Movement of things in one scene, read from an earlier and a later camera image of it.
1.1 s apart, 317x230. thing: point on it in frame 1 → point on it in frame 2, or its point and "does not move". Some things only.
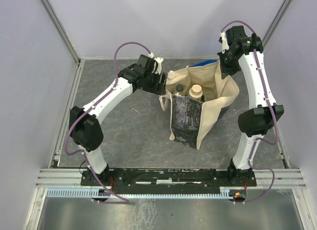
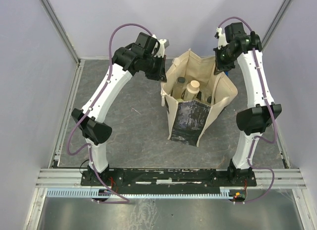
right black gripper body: [229, 65] → [224, 61]
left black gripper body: [152, 84] → [153, 67]
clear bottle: [179, 87] → [181, 80]
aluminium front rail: [284, 178] does not move
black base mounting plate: [170, 179] does not move
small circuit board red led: [238, 195] does not move
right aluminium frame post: [277, 18] does not move
